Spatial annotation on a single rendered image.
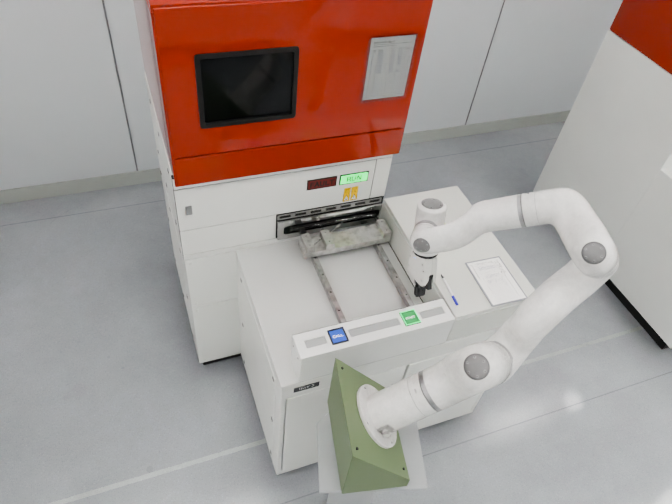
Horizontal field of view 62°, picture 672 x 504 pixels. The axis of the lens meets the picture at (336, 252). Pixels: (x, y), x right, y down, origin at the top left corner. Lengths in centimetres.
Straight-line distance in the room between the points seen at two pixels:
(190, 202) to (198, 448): 118
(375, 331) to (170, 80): 98
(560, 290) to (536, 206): 22
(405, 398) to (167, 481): 136
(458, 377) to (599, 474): 162
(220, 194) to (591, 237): 121
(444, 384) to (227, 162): 96
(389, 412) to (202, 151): 97
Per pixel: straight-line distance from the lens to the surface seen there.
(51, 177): 381
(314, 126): 188
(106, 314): 317
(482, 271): 213
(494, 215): 156
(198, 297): 241
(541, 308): 151
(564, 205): 154
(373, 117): 196
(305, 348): 179
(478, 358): 147
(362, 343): 183
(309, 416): 214
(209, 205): 205
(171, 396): 284
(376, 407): 164
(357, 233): 226
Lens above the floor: 246
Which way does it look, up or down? 47 degrees down
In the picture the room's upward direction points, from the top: 8 degrees clockwise
